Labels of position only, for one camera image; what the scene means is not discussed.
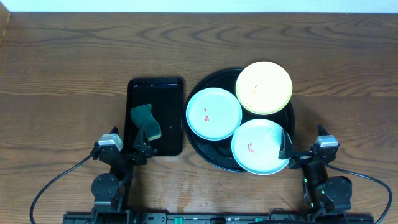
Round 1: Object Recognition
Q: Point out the green and yellow sponge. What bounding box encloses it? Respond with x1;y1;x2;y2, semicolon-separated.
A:
130;104;162;141

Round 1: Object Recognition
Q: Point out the light blue plate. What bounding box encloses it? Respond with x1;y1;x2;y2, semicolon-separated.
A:
186;88;243;141
231;119;289;175

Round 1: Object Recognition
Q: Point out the yellow plate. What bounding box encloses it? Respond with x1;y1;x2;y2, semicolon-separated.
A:
235;62;293;115

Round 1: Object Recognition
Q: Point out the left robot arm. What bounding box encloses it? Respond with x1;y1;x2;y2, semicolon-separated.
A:
91;128;153;213

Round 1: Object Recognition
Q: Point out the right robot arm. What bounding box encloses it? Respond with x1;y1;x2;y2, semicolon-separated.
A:
278;125;352;215

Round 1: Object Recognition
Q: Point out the black rectangular water tray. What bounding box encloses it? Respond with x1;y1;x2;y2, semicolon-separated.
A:
122;78;183;156

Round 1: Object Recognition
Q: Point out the round black serving tray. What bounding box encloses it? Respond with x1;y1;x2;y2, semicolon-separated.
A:
184;68;295;172

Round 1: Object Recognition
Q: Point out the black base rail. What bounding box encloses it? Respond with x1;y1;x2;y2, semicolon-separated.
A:
62;212;374;224

